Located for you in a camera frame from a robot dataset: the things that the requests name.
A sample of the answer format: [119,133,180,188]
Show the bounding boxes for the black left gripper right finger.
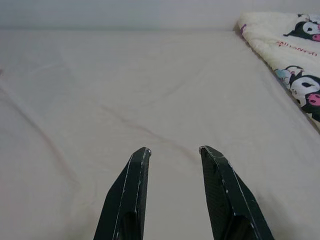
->
[198,144,275,240]

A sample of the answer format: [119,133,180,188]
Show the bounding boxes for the mattress with white sheet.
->
[0,26,320,240]

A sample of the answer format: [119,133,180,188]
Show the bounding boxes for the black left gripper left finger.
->
[93,146,153,240]

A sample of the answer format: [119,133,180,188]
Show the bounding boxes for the cream cartoon print quilt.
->
[232,11,320,131]

